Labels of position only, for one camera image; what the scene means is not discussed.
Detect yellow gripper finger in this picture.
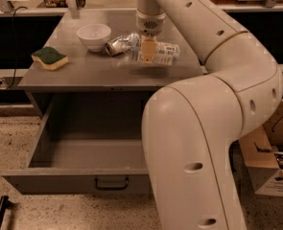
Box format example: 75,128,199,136
141,36,157,63

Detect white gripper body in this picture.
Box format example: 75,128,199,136
136,11,166,36

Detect clear plastic water bottle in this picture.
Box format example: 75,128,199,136
131,41,180,66

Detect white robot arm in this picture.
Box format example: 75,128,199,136
137,0,283,230

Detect grey open drawer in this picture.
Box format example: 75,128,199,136
3,92,151,195

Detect crushed silver can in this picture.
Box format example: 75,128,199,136
105,32,140,57

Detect white ceramic bowl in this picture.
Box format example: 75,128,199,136
77,24,111,52

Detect grey metal cabinet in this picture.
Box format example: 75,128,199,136
18,9,208,120

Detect green and yellow sponge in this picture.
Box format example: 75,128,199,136
32,47,68,71

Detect cardboard box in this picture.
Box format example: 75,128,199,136
239,101,283,196

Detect black bar on floor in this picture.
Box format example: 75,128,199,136
0,195,12,229

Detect black cable on left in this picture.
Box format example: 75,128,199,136
7,6,30,90

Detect black drawer handle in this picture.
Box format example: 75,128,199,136
94,177,130,191

